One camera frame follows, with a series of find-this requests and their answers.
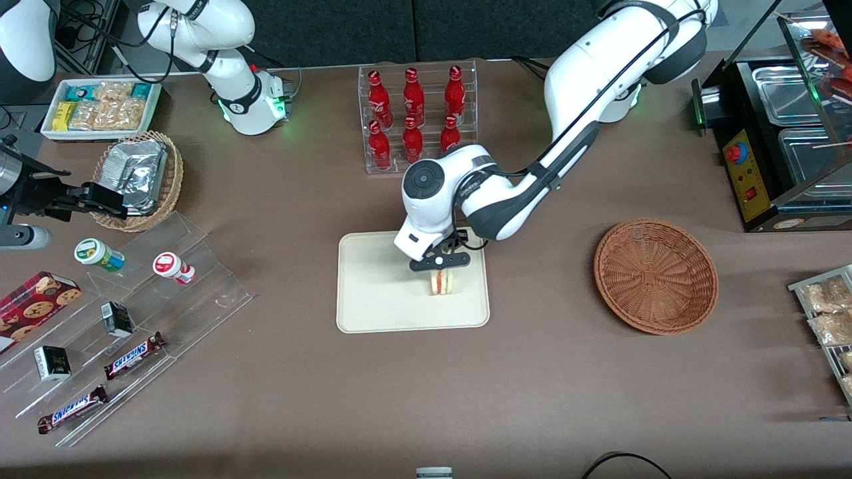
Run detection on brown round wicker basket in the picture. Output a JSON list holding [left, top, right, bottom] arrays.
[[593, 219, 720, 335]]

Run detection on brown snickers bar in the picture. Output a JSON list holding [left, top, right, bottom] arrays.
[[104, 332, 167, 381], [37, 385, 109, 434]]

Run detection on black glass food warmer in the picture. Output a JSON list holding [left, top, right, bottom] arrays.
[[691, 10, 852, 234]]

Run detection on red plaid cookie box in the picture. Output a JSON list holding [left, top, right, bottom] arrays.
[[0, 271, 83, 355]]

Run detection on tray of packed snacks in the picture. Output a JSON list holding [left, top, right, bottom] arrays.
[[787, 264, 852, 408]]

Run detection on white rectangular snack bin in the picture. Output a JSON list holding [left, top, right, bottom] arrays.
[[40, 78, 163, 142]]

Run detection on clear acrylic bottle rack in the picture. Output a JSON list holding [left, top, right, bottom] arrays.
[[358, 59, 479, 175]]

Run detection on red lid snack cup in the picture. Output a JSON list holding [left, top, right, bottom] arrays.
[[152, 251, 196, 285]]

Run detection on triangular sandwich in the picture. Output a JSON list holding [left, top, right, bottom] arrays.
[[428, 269, 459, 297]]

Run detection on cream plastic tray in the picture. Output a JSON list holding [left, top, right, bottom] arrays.
[[336, 227, 491, 334]]

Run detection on steel warmer pan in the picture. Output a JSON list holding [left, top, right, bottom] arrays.
[[751, 65, 818, 128], [777, 127, 852, 202]]

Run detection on green lid snack cup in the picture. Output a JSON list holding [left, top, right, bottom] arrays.
[[74, 238, 126, 273]]

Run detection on small black candy box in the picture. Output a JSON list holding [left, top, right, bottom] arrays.
[[33, 345, 72, 382], [101, 301, 135, 338]]

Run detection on black table edge cable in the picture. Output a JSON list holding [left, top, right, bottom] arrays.
[[580, 452, 674, 479]]

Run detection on black right base cables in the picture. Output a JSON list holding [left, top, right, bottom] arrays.
[[243, 45, 304, 90]]

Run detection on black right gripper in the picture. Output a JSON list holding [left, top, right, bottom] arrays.
[[5, 136, 128, 224]]

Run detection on silver foil packet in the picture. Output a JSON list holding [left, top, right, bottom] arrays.
[[98, 138, 169, 216]]

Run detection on clear rice cracker bag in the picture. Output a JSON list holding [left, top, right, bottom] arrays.
[[70, 100, 101, 131], [97, 98, 148, 131], [93, 81, 134, 101]]

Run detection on clear acrylic stepped display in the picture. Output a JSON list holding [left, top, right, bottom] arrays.
[[0, 212, 254, 448]]

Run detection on tan wicker basket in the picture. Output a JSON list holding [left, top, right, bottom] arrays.
[[91, 130, 184, 233]]

